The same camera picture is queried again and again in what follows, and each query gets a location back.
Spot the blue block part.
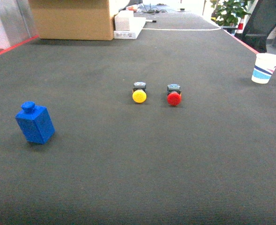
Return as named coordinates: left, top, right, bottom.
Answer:
left=15, top=101, right=55, bottom=144

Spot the flat white box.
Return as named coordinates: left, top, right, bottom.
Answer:
left=114, top=17, right=146, bottom=40

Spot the black marker pen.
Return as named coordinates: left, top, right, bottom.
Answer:
left=145, top=20, right=157, bottom=23

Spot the small white box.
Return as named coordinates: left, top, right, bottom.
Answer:
left=114, top=10, right=134, bottom=31

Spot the large cardboard box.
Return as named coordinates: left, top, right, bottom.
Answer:
left=28, top=0, right=130, bottom=41

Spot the green potted plant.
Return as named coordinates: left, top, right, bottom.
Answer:
left=210, top=0, right=253, bottom=26

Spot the white blue paper cup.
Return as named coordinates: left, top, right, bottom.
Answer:
left=251, top=53, right=276, bottom=84

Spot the black office chair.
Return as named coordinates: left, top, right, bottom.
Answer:
left=241, top=0, right=276, bottom=53

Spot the yellow push button switch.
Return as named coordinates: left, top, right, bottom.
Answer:
left=132, top=82, right=147, bottom=104

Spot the red push button switch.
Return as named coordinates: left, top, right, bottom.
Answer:
left=167, top=84, right=182, bottom=106

